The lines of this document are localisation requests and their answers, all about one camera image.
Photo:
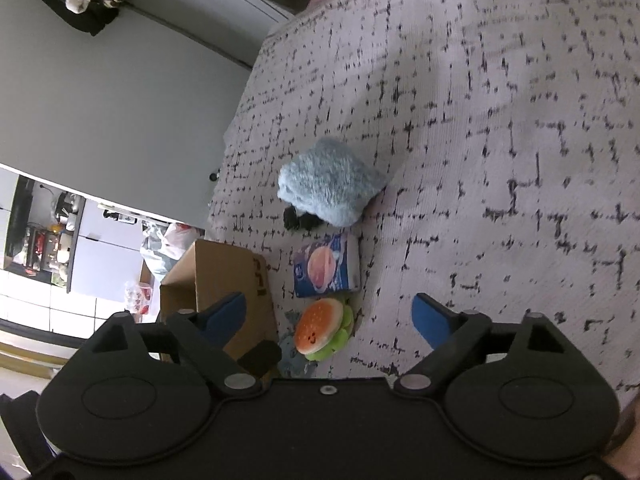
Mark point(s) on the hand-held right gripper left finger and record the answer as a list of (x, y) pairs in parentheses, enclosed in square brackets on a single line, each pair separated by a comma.
[(227, 314)]

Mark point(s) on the cluttered kitchen shelf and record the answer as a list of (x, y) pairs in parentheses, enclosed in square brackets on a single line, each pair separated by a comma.
[(45, 240)]

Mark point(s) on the grey plastic bag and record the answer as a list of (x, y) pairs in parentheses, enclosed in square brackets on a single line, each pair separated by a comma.
[(155, 255)]

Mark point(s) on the cardboard box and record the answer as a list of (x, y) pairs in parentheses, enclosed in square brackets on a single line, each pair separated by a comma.
[(225, 275)]

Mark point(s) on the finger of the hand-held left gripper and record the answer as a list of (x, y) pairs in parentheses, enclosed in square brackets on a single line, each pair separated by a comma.
[(261, 357)]

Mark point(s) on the blue tissue pack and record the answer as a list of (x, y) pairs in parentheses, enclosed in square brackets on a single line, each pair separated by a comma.
[(325, 265)]

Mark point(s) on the burger plush toy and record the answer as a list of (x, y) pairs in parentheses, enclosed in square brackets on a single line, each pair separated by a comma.
[(320, 330)]

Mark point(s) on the red white snack packet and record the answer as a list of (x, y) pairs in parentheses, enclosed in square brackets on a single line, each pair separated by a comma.
[(137, 300)]

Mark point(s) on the black fluffy plush toy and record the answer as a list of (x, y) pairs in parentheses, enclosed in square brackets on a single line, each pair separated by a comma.
[(300, 220)]

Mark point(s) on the white red-print plastic bag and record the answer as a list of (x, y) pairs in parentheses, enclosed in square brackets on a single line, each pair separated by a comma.
[(182, 240)]

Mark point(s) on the grey-blue fluffy plush toy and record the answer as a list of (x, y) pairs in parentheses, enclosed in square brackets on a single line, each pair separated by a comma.
[(330, 180)]

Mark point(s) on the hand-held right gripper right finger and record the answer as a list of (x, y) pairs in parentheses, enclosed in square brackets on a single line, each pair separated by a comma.
[(429, 320)]

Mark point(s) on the white black patterned blanket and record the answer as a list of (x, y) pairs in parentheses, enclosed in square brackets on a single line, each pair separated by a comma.
[(475, 135)]

